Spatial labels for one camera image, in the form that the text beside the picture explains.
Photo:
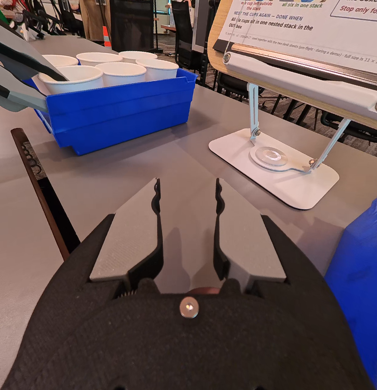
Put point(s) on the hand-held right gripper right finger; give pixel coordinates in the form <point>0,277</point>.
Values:
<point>252,246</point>

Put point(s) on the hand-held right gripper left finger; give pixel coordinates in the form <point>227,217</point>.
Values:
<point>124,246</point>

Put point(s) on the orange traffic cone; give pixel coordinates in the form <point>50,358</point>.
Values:
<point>106,36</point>

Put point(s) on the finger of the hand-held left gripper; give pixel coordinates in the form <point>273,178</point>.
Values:
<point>24,50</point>
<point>21,91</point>

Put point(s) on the black backing board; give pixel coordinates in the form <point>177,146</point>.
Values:
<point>219,45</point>

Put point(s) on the white and wood document stand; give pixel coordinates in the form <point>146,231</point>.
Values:
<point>237,143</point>

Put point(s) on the black mesh office chair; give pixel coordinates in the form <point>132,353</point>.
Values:
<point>129,24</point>

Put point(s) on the printed instruction sheet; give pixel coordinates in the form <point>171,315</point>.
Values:
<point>298,38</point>

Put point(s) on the blue plastic bin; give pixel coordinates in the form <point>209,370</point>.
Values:
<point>359,274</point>
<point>121,115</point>

